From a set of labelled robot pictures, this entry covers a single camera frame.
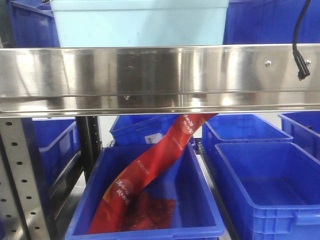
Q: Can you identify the light blue plastic bin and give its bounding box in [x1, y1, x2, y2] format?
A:
[50, 0, 229, 47]

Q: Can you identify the blue bin rear middle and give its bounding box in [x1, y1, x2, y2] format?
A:
[109, 114, 197, 150]

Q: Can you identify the stainless steel shelf beam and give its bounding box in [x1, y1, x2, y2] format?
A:
[0, 43, 320, 118]

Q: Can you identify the blue bin lower middle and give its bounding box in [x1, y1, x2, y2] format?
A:
[65, 144, 225, 240]

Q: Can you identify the perforated steel shelf upright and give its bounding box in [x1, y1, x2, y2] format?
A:
[0, 118, 57, 240]

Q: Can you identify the dark blue bin upper shelf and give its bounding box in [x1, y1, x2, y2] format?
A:
[7, 0, 60, 48]

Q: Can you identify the blue bin rear right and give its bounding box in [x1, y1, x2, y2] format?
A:
[201, 114, 293, 163]

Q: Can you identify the blue bin lower left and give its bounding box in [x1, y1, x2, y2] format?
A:
[16, 118, 80, 200]

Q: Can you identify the red printed banner strip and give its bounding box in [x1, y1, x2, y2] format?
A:
[88, 113, 215, 234]

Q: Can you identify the blue bin lower right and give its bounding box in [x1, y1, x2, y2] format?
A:
[214, 142, 320, 240]

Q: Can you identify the black perforated shelf post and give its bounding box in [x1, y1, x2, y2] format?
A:
[75, 116, 102, 183]

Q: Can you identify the black cable with connector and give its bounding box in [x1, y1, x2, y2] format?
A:
[292, 0, 312, 81]

